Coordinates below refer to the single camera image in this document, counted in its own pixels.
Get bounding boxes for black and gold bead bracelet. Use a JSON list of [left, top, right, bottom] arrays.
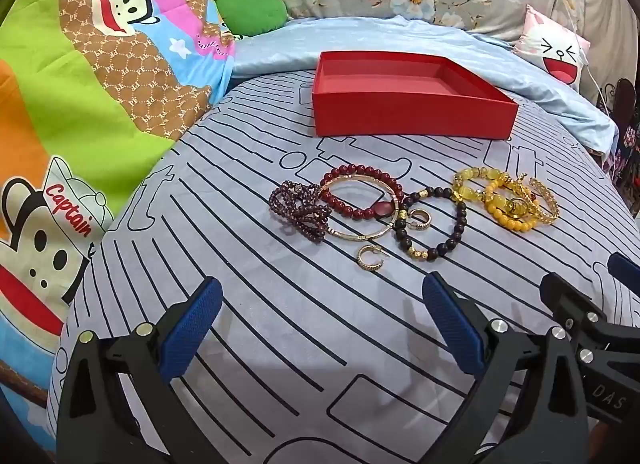
[[392, 186, 468, 261]]

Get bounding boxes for light blue blanket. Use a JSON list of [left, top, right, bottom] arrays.
[[227, 15, 617, 155]]

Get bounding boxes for laughing face cartoon pillow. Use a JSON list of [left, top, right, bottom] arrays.
[[512, 4, 592, 92]]

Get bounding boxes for gold chain bracelet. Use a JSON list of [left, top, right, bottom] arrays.
[[520, 175, 560, 225]]

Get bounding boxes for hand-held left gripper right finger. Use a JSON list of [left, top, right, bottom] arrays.
[[421, 271, 592, 464]]

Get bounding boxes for translucent yellow bead bracelet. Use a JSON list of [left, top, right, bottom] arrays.
[[451, 168, 508, 205]]

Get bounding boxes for cartoon monkey blanket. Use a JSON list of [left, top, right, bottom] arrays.
[[0, 0, 238, 410]]

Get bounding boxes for white cable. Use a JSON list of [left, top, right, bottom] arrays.
[[545, 0, 616, 115]]

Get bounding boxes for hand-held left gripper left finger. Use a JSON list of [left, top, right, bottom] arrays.
[[57, 276, 224, 464]]

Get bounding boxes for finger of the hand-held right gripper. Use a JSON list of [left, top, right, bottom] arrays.
[[540, 271, 640, 376], [608, 252, 640, 296]]

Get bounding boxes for green plush pillow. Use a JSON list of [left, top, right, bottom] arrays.
[[215, 0, 288, 39]]

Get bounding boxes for red cardboard box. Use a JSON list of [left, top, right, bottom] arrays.
[[311, 50, 519, 141]]

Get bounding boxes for red bead bracelet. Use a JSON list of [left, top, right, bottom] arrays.
[[320, 164, 404, 221]]

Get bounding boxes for gold hoop earring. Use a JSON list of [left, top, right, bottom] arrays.
[[405, 209, 432, 232], [356, 244, 385, 272]]

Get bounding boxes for thin gold bangle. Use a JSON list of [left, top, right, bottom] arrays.
[[319, 169, 401, 241]]

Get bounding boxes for opaque yellow bead bracelet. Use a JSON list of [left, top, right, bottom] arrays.
[[481, 183, 540, 234]]

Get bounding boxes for dark garnet bead bracelet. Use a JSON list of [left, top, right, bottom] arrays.
[[269, 181, 335, 241]]

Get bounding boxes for black metal chair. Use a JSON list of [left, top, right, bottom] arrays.
[[597, 76, 640, 217]]

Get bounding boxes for grey striped bed sheet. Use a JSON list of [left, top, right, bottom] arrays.
[[46, 66, 640, 464]]

